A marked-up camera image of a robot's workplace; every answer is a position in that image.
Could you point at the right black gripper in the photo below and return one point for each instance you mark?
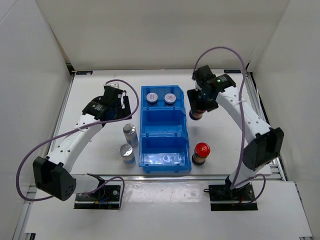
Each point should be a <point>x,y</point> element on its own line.
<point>192,96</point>

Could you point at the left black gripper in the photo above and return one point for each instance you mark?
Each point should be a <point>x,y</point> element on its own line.
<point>124,112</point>

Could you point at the red-lid jar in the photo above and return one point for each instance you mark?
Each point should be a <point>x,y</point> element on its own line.
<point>201,152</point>
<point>196,115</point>

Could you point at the silver-top bottle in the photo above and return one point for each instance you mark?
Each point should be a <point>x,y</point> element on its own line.
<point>127,154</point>
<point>130,133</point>

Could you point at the white-lid jar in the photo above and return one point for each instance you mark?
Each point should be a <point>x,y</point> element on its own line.
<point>152,98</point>
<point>169,99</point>

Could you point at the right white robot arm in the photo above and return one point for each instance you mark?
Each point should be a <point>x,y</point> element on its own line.
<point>260,143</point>

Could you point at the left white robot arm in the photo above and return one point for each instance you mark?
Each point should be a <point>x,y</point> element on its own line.
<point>52,174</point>

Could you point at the small dark label right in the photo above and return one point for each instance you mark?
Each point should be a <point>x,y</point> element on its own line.
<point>232,71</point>

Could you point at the small dark label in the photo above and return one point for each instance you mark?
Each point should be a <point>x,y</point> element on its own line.
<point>90,72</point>
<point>232,71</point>

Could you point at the blue three-compartment plastic bin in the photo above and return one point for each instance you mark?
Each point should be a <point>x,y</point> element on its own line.
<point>163,138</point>

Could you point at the small dark label left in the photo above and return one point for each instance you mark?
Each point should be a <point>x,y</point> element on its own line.
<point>90,72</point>

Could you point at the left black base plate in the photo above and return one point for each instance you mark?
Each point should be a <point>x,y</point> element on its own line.
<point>107,198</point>

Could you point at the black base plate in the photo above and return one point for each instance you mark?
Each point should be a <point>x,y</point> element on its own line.
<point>107,198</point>
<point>223,199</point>

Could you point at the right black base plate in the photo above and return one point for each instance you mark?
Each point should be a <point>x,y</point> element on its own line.
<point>223,199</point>

